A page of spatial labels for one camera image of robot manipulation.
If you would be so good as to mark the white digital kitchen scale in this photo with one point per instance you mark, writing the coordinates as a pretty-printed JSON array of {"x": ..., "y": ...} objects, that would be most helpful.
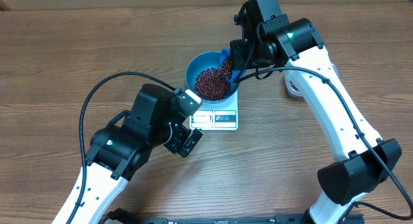
[{"x": 217, "y": 115}]

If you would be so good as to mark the red beans in scoop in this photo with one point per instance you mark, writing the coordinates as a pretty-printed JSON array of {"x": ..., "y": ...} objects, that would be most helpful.
[{"x": 226, "y": 67}]

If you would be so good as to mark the blue metal bowl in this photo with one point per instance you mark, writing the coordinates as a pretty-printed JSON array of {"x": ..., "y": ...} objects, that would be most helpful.
[{"x": 202, "y": 62}]

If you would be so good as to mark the blue plastic measuring scoop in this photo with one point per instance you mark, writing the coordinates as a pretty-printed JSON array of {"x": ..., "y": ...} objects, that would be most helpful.
[{"x": 235, "y": 73}]

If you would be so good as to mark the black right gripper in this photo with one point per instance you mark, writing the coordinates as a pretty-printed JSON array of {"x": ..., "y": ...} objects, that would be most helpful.
[{"x": 243, "y": 61}]

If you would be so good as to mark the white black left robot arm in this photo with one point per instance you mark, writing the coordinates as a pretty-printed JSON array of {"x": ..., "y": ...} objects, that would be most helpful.
[{"x": 125, "y": 145}]

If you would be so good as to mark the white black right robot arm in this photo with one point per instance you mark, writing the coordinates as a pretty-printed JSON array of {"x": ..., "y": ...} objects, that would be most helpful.
[{"x": 362, "y": 158}]

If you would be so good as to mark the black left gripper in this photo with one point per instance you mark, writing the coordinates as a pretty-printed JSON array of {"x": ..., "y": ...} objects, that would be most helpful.
[{"x": 177, "y": 143}]

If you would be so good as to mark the red beans in bowl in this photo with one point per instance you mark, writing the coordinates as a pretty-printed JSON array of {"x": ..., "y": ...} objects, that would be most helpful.
[{"x": 212, "y": 84}]

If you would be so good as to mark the clear plastic food container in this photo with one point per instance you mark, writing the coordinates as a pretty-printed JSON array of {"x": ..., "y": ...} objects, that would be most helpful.
[{"x": 298, "y": 95}]

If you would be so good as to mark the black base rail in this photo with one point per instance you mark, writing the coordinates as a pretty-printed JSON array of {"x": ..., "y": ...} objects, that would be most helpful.
[{"x": 121, "y": 216}]

